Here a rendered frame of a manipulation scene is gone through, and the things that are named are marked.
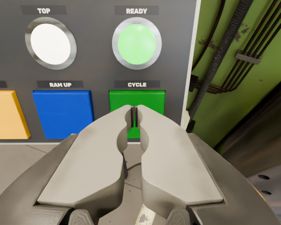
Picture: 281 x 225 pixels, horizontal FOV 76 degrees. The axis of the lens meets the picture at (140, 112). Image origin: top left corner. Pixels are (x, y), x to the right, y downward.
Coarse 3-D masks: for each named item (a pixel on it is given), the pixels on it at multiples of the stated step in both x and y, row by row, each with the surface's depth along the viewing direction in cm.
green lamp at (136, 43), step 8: (136, 24) 20; (128, 32) 20; (136, 32) 20; (144, 32) 20; (120, 40) 21; (128, 40) 21; (136, 40) 21; (144, 40) 21; (152, 40) 21; (120, 48) 21; (128, 48) 21; (136, 48) 21; (144, 48) 21; (152, 48) 21; (128, 56) 22; (136, 56) 22; (144, 56) 22
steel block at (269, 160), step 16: (272, 96) 53; (256, 112) 59; (272, 112) 49; (240, 128) 68; (256, 128) 55; (272, 128) 46; (240, 144) 62; (256, 144) 51; (272, 144) 43; (240, 160) 57; (256, 160) 47; (272, 160) 41; (256, 176) 46; (272, 176) 43; (272, 192) 50; (272, 208) 59
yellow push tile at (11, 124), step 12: (0, 96) 23; (12, 96) 24; (0, 108) 24; (12, 108) 24; (0, 120) 25; (12, 120) 25; (24, 120) 26; (0, 132) 26; (12, 132) 26; (24, 132) 26
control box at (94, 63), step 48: (0, 0) 19; (48, 0) 19; (96, 0) 19; (144, 0) 19; (192, 0) 19; (0, 48) 21; (96, 48) 21; (192, 48) 22; (96, 96) 24; (0, 144) 28
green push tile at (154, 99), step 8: (112, 96) 24; (120, 96) 24; (128, 96) 24; (136, 96) 24; (144, 96) 24; (152, 96) 24; (160, 96) 24; (112, 104) 24; (120, 104) 24; (128, 104) 24; (136, 104) 24; (144, 104) 24; (152, 104) 24; (160, 104) 24; (160, 112) 25; (136, 128) 26; (128, 136) 27; (136, 136) 27
